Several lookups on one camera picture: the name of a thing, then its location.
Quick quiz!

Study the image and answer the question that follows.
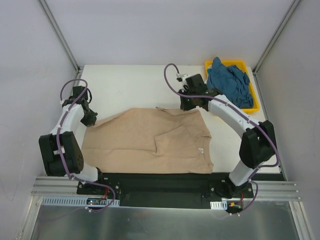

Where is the beige t shirt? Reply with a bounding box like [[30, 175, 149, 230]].
[[81, 107, 214, 174]]

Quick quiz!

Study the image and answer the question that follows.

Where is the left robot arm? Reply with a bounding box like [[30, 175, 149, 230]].
[[38, 86, 106, 195]]

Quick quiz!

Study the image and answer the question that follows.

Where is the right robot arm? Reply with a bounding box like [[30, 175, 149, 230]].
[[176, 73, 277, 199]]

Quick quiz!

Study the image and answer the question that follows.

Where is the blue t shirt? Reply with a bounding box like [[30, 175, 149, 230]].
[[206, 57, 254, 109]]

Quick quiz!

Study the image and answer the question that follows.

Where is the yellow plastic bin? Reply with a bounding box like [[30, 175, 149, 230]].
[[204, 57, 260, 114]]

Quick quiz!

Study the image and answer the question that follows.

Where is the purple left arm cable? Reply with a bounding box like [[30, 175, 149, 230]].
[[37, 78, 116, 236]]

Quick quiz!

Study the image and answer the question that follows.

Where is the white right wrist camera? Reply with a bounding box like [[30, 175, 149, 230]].
[[176, 72, 190, 82]]

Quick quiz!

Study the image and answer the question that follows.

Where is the aluminium front rail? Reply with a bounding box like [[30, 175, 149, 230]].
[[31, 173, 302, 202]]

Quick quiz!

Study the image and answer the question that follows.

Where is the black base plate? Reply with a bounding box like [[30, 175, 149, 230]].
[[47, 171, 255, 208]]

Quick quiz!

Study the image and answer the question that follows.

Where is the left white cable duct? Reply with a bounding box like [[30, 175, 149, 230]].
[[42, 196, 120, 208]]

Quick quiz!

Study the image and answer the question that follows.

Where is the white cable duct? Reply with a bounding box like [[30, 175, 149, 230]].
[[210, 201, 228, 210], [42, 196, 120, 208]]

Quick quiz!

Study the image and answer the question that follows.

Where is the right white cable duct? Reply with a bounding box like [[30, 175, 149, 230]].
[[210, 201, 228, 210]]

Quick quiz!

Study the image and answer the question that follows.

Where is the left aluminium frame post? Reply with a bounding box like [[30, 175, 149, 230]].
[[37, 0, 81, 74]]

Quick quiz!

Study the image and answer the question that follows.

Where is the aluminium frame post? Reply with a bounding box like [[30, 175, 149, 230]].
[[252, 0, 303, 76], [37, 0, 81, 74]]

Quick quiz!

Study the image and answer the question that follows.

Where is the right aluminium frame post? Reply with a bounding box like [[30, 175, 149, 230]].
[[252, 0, 303, 76]]

